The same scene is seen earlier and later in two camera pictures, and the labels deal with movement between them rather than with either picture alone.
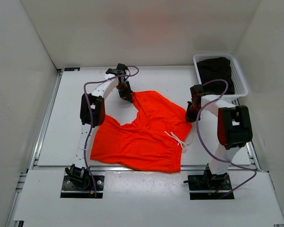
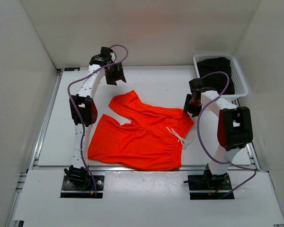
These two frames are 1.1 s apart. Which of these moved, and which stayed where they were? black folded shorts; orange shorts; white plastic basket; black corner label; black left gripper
Moved: black left gripper; orange shorts
Stayed: white plastic basket; black corner label; black folded shorts
